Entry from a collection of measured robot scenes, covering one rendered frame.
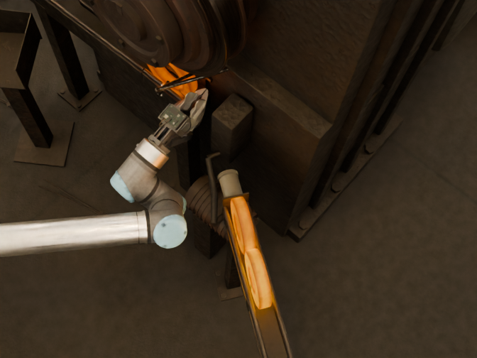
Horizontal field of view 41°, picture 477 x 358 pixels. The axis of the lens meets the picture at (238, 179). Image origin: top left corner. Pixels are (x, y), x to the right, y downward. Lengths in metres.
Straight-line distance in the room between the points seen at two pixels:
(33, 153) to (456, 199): 1.69
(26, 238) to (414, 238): 1.49
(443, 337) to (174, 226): 1.22
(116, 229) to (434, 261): 1.34
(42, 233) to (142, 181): 0.30
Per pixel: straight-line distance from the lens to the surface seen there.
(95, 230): 1.68
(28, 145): 2.66
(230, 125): 1.72
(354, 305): 2.43
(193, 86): 1.82
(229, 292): 2.38
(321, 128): 1.66
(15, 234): 1.70
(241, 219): 1.64
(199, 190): 1.93
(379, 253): 2.51
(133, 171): 1.76
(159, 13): 1.40
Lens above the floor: 2.33
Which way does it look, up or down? 68 degrees down
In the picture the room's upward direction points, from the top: 7 degrees clockwise
